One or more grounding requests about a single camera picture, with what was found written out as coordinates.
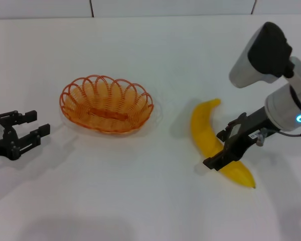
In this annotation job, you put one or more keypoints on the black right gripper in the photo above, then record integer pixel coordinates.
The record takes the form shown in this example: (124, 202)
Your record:
(250, 130)

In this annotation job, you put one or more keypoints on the yellow banana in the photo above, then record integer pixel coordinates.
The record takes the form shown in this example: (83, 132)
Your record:
(203, 125)

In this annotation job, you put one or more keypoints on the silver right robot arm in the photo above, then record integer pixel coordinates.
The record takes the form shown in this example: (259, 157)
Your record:
(286, 105)

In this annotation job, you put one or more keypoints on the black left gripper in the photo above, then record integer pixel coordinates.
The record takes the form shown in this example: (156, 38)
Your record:
(2, 143)

